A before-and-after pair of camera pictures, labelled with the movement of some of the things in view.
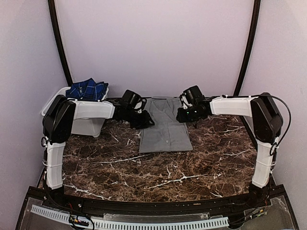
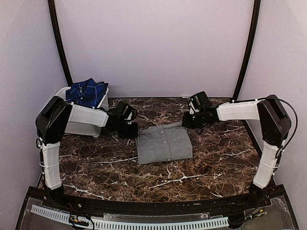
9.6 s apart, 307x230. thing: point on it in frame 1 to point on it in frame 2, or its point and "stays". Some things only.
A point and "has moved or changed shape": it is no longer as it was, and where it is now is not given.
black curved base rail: x=47 y=196 stays
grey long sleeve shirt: x=167 y=134 has moved or changed shape
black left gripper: x=145 y=122 to x=133 y=133
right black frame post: x=255 y=24 stays
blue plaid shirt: x=88 y=89 stays
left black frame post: x=51 y=3 stays
